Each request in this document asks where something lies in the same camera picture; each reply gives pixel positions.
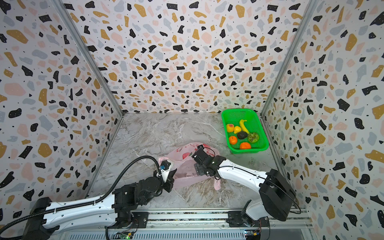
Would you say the yellow lemon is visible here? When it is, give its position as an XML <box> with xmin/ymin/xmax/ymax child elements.
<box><xmin>234</xmin><ymin>126</ymin><xmax>242</xmax><ymax>135</ymax></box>

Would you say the green lime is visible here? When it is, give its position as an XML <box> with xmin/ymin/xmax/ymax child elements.
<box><xmin>248</xmin><ymin>133</ymin><xmax>260</xmax><ymax>144</ymax></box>

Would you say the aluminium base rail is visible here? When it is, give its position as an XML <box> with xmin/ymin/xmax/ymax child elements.
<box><xmin>58</xmin><ymin>209</ymin><xmax>317</xmax><ymax>240</ymax></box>

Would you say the left black corrugated cable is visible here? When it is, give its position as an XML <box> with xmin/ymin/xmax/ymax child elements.
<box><xmin>0</xmin><ymin>155</ymin><xmax>163</xmax><ymax>240</ymax></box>

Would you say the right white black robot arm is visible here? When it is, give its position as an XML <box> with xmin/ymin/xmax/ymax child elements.
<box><xmin>191</xmin><ymin>145</ymin><xmax>296</xmax><ymax>227</ymax></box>

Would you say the yellow banana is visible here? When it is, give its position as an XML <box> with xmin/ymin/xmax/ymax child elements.
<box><xmin>239</xmin><ymin>120</ymin><xmax>250</xmax><ymax>135</ymax></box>

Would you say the dark avocado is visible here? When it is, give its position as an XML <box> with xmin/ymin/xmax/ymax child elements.
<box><xmin>237</xmin><ymin>131</ymin><xmax>248</xmax><ymax>140</ymax></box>

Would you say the small circuit board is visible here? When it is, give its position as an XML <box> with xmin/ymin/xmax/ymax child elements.
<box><xmin>245</xmin><ymin>230</ymin><xmax>261</xmax><ymax>240</ymax></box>
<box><xmin>116</xmin><ymin>231</ymin><xmax>135</xmax><ymax>240</ymax></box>

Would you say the small circuit board left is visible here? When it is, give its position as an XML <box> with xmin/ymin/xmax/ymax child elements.
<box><xmin>116</xmin><ymin>231</ymin><xmax>135</xmax><ymax>240</ymax></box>

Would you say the orange fruit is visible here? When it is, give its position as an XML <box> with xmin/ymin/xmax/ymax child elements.
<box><xmin>239</xmin><ymin>142</ymin><xmax>252</xmax><ymax>150</ymax></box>

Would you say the small orange tangerine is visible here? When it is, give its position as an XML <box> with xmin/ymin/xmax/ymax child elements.
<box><xmin>229</xmin><ymin>136</ymin><xmax>238</xmax><ymax>145</ymax></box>

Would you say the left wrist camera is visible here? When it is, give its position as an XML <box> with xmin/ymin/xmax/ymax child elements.
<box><xmin>160</xmin><ymin>160</ymin><xmax>177</xmax><ymax>183</ymax></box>

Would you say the small circuit board right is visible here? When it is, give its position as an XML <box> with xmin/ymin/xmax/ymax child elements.
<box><xmin>245</xmin><ymin>230</ymin><xmax>261</xmax><ymax>240</ymax></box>

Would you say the pink plastic bag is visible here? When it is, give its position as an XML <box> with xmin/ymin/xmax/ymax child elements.
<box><xmin>158</xmin><ymin>142</ymin><xmax>220</xmax><ymax>189</ymax></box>

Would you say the green plastic basket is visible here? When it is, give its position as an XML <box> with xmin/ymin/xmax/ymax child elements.
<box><xmin>222</xmin><ymin>109</ymin><xmax>269</xmax><ymax>154</ymax></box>

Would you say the yellow red peach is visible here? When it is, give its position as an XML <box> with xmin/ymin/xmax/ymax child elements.
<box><xmin>226</xmin><ymin>124</ymin><xmax>235</xmax><ymax>133</ymax></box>

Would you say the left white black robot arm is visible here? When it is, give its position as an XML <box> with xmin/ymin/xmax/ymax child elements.
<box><xmin>22</xmin><ymin>170</ymin><xmax>175</xmax><ymax>240</ymax></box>

